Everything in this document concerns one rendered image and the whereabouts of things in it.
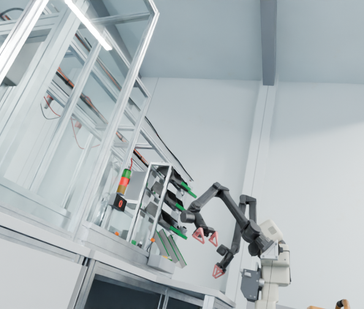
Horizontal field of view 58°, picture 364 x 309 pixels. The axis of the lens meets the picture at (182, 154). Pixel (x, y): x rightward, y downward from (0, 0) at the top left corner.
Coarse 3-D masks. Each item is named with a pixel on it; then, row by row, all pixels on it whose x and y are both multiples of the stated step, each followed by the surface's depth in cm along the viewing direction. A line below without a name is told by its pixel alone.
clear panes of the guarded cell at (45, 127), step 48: (0, 0) 106; (48, 0) 100; (96, 0) 120; (144, 0) 150; (0, 48) 91; (48, 48) 101; (96, 48) 121; (0, 96) 87; (48, 96) 102; (96, 96) 123; (0, 144) 88; (48, 144) 103; (96, 144) 124; (0, 192) 88; (48, 192) 104
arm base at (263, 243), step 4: (260, 236) 194; (264, 236) 195; (256, 240) 194; (260, 240) 192; (264, 240) 191; (268, 240) 191; (272, 240) 188; (260, 244) 191; (264, 244) 190; (268, 244) 188; (260, 248) 192; (264, 248) 187
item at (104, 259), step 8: (88, 256) 117; (96, 256) 118; (104, 256) 122; (112, 264) 127; (120, 264) 132; (128, 264) 138; (128, 272) 142; (136, 272) 144; (144, 272) 150; (152, 280) 158
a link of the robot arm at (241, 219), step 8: (224, 192) 219; (224, 200) 216; (232, 200) 215; (232, 208) 209; (240, 216) 203; (240, 224) 202; (248, 224) 201; (256, 224) 198; (256, 232) 192; (248, 240) 195
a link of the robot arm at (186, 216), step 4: (196, 204) 184; (196, 208) 181; (184, 212) 176; (188, 212) 179; (192, 212) 182; (196, 212) 183; (180, 216) 178; (184, 216) 175; (188, 216) 174; (192, 216) 176; (184, 220) 174; (188, 220) 174; (192, 220) 176
